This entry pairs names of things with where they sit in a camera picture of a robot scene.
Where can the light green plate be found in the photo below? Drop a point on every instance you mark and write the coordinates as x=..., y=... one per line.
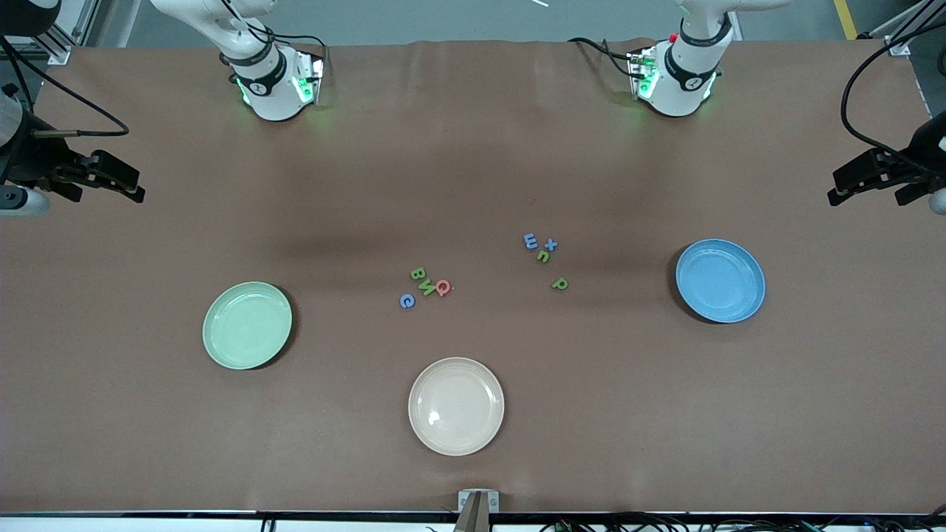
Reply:
x=247, y=325

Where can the aluminium frame post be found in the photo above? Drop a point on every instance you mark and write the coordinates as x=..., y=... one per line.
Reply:
x=70, y=33
x=905, y=33

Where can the green letter p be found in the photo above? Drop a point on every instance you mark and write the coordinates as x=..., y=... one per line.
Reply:
x=559, y=283

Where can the blue letter m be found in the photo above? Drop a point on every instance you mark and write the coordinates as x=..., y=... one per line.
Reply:
x=530, y=242

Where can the blue letter G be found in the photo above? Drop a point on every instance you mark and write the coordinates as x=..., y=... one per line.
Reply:
x=403, y=301

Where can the blue plate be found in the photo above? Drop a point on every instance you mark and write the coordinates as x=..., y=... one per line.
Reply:
x=720, y=281

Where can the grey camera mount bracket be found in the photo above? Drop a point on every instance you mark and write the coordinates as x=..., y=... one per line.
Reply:
x=478, y=502

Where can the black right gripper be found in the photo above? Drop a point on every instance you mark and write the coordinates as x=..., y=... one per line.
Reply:
x=31, y=159

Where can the beige plate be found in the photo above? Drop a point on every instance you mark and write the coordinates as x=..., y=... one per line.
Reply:
x=456, y=406

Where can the pink letter Q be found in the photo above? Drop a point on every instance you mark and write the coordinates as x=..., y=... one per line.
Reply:
x=443, y=288

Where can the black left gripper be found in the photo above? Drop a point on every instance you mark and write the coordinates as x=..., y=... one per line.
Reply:
x=925, y=148

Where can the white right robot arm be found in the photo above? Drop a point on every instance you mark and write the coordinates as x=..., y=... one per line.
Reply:
x=273, y=89

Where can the brown table cover sheet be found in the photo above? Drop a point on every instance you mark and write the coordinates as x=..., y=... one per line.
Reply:
x=473, y=162

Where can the green letter B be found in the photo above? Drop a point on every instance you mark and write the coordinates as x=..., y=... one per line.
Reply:
x=418, y=274

